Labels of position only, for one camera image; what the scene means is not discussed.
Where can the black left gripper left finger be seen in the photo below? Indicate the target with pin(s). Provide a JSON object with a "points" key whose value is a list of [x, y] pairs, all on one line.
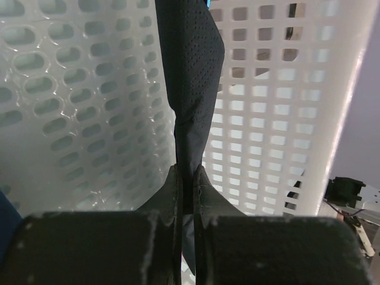
{"points": [[101, 247]]}

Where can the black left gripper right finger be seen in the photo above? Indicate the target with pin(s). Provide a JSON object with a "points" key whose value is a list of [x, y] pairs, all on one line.
{"points": [[233, 248]]}

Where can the black paper napkin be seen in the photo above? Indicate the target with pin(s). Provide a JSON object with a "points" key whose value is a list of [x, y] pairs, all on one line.
{"points": [[192, 52]]}

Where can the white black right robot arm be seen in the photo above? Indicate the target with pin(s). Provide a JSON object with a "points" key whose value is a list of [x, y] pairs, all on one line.
{"points": [[358, 205]]}

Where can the blue rolled napkin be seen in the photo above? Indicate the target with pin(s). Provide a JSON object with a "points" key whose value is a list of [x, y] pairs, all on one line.
{"points": [[9, 221]]}

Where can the white perforated plastic basket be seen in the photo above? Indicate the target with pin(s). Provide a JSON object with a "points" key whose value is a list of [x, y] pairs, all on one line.
{"points": [[85, 122]]}

